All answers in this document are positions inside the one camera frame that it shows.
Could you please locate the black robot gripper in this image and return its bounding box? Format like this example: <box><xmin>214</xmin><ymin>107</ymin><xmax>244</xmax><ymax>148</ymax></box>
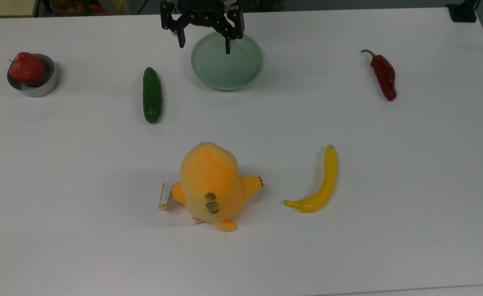
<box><xmin>160</xmin><ymin>0</ymin><xmax>245</xmax><ymax>55</ymax></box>

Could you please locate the red apple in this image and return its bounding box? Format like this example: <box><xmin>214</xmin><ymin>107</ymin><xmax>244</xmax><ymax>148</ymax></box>
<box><xmin>8</xmin><ymin>52</ymin><xmax>46</xmax><ymax>86</ymax></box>

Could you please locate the small grey bowl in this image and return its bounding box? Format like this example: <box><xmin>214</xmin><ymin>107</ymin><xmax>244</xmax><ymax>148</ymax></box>
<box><xmin>7</xmin><ymin>53</ymin><xmax>59</xmax><ymax>98</ymax></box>

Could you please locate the pale green plate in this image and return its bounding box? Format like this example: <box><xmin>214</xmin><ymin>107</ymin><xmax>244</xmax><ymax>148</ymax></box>
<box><xmin>190</xmin><ymin>32</ymin><xmax>264</xmax><ymax>91</ymax></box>

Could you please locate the green cucumber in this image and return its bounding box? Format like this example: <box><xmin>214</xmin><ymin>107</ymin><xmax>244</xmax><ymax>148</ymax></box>
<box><xmin>143</xmin><ymin>67</ymin><xmax>163</xmax><ymax>124</ymax></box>

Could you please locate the clear box of toy vegetables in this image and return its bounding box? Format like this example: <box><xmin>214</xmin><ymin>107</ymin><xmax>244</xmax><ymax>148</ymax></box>
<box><xmin>50</xmin><ymin>0</ymin><xmax>128</xmax><ymax>16</ymax></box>

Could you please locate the orange plush dinosaur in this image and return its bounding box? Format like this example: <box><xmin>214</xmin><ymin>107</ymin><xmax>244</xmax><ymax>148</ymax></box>
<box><xmin>158</xmin><ymin>142</ymin><xmax>264</xmax><ymax>232</ymax></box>

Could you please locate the red chili pepper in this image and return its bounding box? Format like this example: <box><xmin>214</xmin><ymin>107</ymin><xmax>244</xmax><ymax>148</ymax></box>
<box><xmin>361</xmin><ymin>49</ymin><xmax>397</xmax><ymax>102</ymax></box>

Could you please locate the yellow banana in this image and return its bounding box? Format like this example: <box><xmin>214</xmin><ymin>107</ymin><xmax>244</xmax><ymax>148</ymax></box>
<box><xmin>283</xmin><ymin>144</ymin><xmax>339</xmax><ymax>213</ymax></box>

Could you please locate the beige board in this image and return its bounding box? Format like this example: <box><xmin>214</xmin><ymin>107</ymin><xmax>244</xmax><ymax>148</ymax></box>
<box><xmin>0</xmin><ymin>0</ymin><xmax>35</xmax><ymax>17</ymax></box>

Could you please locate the black table clamp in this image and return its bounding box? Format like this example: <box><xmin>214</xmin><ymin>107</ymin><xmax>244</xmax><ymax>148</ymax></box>
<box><xmin>446</xmin><ymin>0</ymin><xmax>478</xmax><ymax>23</ymax></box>

